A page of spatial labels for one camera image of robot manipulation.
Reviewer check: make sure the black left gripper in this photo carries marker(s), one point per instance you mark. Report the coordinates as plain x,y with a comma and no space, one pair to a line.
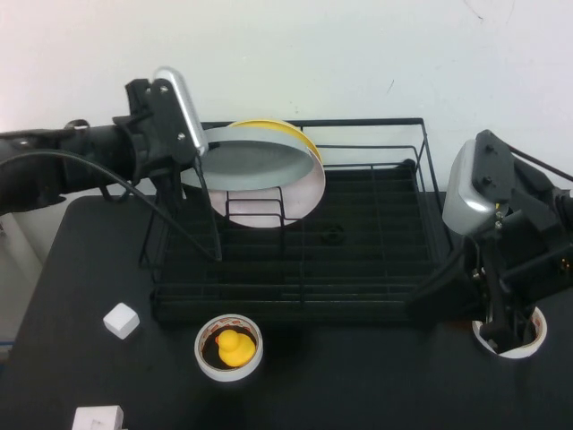
152,134

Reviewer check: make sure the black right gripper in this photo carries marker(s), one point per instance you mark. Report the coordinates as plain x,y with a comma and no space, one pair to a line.
501,269

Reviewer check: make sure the light grey plate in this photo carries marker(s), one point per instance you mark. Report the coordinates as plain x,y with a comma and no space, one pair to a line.
250,180

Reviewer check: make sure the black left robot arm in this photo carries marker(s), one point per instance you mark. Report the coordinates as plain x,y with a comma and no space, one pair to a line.
89,139

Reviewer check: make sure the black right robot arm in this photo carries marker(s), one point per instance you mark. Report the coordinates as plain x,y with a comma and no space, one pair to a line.
555,282

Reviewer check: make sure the yellow plate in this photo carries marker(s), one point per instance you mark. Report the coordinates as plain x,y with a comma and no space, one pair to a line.
268,123

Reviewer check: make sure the pale pink plate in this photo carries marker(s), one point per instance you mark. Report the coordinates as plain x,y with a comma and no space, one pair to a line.
309,197

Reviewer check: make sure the white tape roll red print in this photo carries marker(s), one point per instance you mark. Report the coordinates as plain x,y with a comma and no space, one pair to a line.
224,374
515,353

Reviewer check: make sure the white cube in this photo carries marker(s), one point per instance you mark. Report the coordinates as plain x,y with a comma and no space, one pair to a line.
120,320

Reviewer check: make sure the yellow rubber duck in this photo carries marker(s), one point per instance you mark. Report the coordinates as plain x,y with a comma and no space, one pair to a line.
235,351

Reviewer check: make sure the white cabinet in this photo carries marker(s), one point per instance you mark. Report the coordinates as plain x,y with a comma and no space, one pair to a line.
13,251

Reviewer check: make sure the white rectangular block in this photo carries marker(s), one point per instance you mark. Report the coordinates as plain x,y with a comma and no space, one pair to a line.
96,418

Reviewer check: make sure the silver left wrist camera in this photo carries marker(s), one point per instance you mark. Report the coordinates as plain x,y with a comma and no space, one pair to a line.
185,107

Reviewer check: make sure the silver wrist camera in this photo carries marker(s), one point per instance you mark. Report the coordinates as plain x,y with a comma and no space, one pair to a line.
465,192
185,107

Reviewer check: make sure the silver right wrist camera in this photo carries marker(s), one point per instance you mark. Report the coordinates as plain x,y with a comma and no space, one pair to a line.
465,192

